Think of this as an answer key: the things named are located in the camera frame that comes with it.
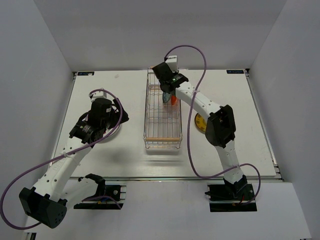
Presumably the teal patterned plate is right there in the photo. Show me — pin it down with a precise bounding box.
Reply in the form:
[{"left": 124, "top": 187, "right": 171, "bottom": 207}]
[{"left": 162, "top": 92, "right": 172, "bottom": 104}]

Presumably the orange plate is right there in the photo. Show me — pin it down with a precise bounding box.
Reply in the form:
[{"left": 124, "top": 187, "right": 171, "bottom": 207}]
[{"left": 170, "top": 95, "right": 177, "bottom": 105}]

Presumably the plain white plate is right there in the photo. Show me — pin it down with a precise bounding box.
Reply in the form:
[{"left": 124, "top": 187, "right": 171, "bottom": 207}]
[{"left": 98, "top": 125, "right": 122, "bottom": 144}]

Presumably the yellow patterned plate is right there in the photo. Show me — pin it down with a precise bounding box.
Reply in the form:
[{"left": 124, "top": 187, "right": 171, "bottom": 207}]
[{"left": 194, "top": 113, "right": 207, "bottom": 133}]

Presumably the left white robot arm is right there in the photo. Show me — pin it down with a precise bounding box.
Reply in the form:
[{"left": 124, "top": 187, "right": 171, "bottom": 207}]
[{"left": 19, "top": 97, "right": 129, "bottom": 229}]

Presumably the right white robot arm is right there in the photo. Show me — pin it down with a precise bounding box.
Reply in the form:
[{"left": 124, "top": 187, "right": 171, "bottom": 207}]
[{"left": 151, "top": 62, "right": 248, "bottom": 200}]

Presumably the left blue table label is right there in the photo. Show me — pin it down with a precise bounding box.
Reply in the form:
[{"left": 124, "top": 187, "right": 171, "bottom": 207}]
[{"left": 77, "top": 71, "right": 95, "bottom": 76}]

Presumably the blue table label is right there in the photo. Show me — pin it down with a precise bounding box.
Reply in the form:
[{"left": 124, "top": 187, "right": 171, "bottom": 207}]
[
  {"left": 226, "top": 69, "right": 244, "bottom": 74},
  {"left": 77, "top": 71, "right": 95, "bottom": 76}
]

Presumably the right blue table label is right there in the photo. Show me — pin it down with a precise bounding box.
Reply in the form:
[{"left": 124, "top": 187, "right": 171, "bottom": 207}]
[{"left": 226, "top": 69, "right": 244, "bottom": 74}]

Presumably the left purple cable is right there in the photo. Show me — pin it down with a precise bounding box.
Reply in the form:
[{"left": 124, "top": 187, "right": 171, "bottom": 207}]
[{"left": 0, "top": 89, "right": 124, "bottom": 230}]

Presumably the metal wire dish rack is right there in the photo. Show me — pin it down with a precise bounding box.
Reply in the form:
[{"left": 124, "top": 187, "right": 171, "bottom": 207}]
[{"left": 143, "top": 68, "right": 183, "bottom": 152}]

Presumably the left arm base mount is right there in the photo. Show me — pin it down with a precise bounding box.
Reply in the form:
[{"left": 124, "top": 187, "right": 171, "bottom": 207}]
[{"left": 73, "top": 173, "right": 127, "bottom": 210}]

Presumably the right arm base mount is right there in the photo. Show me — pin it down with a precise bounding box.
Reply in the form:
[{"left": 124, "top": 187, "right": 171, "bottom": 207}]
[{"left": 204, "top": 184, "right": 258, "bottom": 213}]

